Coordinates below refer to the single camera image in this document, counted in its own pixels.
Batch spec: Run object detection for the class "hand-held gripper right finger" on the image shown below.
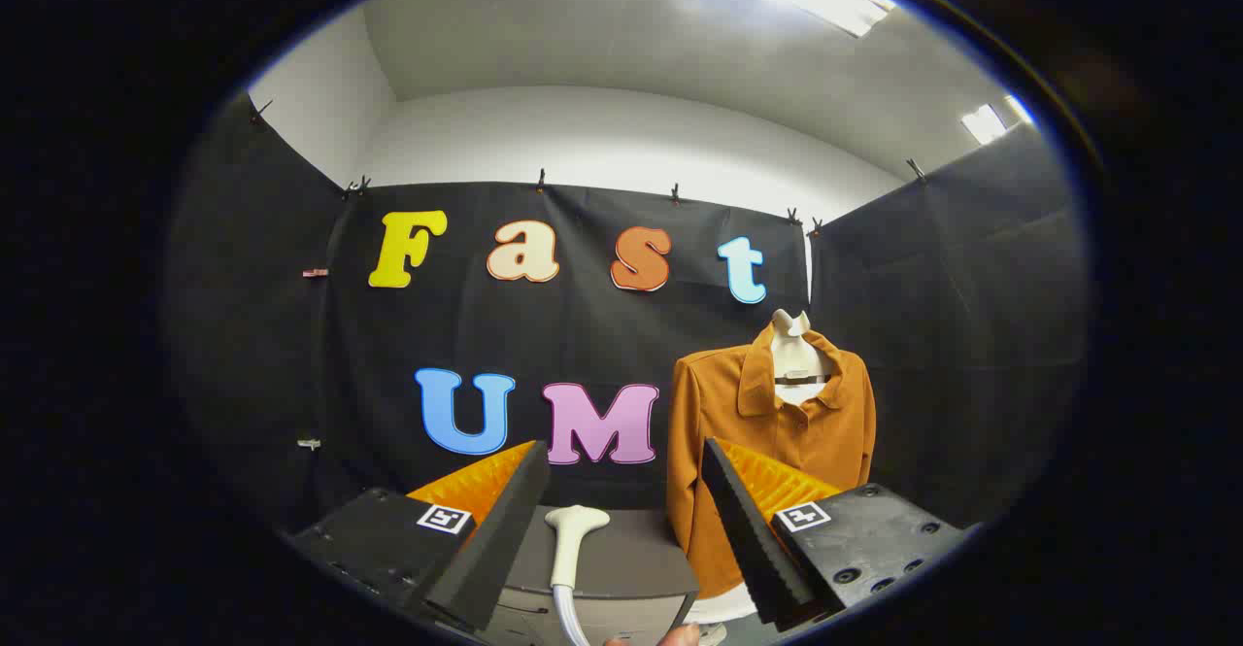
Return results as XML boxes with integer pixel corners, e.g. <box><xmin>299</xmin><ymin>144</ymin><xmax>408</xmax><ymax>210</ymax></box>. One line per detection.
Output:
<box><xmin>701</xmin><ymin>437</ymin><xmax>972</xmax><ymax>628</ymax></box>

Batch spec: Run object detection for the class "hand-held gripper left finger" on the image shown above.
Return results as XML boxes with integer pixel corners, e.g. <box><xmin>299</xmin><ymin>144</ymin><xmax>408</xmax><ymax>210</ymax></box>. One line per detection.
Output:
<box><xmin>288</xmin><ymin>440</ymin><xmax>552</xmax><ymax>632</ymax></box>

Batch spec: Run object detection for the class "white garment steamer head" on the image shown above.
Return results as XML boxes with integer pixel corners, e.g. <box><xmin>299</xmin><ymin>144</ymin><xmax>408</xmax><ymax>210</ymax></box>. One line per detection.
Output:
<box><xmin>544</xmin><ymin>505</ymin><xmax>611</xmax><ymax>591</ymax></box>

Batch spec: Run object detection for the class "clear grey steamer hose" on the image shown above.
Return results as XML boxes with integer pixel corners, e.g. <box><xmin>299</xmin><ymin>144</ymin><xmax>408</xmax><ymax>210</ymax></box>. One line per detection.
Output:
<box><xmin>551</xmin><ymin>583</ymin><xmax>593</xmax><ymax>646</ymax></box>

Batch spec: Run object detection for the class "orange button-up shirt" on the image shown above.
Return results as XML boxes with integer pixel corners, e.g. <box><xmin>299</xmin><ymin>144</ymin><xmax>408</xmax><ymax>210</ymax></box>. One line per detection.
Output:
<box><xmin>666</xmin><ymin>323</ymin><xmax>877</xmax><ymax>600</ymax></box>

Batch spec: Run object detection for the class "white garment hanger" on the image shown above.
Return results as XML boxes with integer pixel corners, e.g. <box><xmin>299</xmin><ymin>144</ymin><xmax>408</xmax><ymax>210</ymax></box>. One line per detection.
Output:
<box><xmin>770</xmin><ymin>309</ymin><xmax>836</xmax><ymax>406</ymax></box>

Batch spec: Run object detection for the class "row of black clips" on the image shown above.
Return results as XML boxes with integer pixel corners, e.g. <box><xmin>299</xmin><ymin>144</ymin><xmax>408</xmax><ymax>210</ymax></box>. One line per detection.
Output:
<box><xmin>251</xmin><ymin>99</ymin><xmax>928</xmax><ymax>239</ymax></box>

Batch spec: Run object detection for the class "small ceiling light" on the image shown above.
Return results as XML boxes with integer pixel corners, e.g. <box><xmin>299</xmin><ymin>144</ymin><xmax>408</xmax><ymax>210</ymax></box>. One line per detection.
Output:
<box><xmin>961</xmin><ymin>104</ymin><xmax>1008</xmax><ymax>145</ymax></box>

